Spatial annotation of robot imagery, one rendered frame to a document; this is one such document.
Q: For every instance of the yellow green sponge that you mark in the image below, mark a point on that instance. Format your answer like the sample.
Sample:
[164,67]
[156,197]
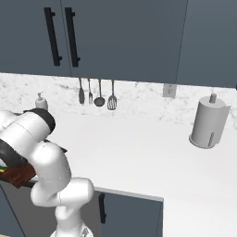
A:
[2,168]

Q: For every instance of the hanging slotted metal turner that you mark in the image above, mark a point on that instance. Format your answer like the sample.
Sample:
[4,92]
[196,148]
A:
[112,102]

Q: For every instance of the hanging metal peeler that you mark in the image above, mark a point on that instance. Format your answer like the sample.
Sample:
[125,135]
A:
[90,96]

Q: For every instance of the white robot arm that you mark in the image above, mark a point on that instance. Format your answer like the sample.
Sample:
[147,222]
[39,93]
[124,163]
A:
[49,160]

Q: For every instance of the white soap dispenser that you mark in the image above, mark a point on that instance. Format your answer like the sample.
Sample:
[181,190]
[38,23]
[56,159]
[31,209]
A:
[41,102]

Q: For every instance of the hanging metal spatula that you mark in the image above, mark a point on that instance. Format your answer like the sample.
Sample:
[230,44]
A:
[81,95]

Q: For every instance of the white paper towel roll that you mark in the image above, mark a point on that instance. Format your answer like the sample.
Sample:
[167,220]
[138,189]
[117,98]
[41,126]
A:
[208,122]

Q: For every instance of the wall power socket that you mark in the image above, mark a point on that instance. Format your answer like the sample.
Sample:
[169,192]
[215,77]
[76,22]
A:
[169,90]

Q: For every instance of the grey dishwasher front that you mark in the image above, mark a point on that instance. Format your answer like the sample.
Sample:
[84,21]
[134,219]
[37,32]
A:
[24,209]

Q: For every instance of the hanging metal ladle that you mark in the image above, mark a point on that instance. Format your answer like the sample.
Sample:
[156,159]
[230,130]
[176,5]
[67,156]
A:
[99,100]

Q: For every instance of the dark blue base cupboard door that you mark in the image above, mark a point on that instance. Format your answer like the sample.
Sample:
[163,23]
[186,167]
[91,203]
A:
[132,216]

